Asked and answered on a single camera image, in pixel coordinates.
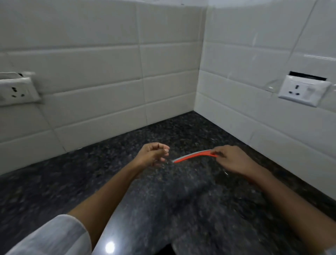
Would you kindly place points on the white wall socket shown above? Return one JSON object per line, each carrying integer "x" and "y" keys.
{"x": 16, "y": 90}
{"x": 303, "y": 90}

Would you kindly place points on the person's left fingers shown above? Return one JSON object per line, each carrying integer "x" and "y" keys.
{"x": 161, "y": 151}

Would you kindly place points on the person's left forearm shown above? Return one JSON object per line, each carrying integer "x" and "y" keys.
{"x": 107, "y": 199}

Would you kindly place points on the person's left hand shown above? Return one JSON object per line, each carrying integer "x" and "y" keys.
{"x": 148, "y": 156}

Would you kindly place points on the person's right hand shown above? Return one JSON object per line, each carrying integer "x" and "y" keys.
{"x": 236, "y": 161}

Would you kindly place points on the person's right forearm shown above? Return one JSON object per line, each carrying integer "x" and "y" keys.
{"x": 294, "y": 210}

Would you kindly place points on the white left sleeve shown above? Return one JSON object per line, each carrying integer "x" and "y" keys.
{"x": 52, "y": 237}

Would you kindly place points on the person's right fingers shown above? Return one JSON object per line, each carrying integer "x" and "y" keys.
{"x": 218, "y": 151}

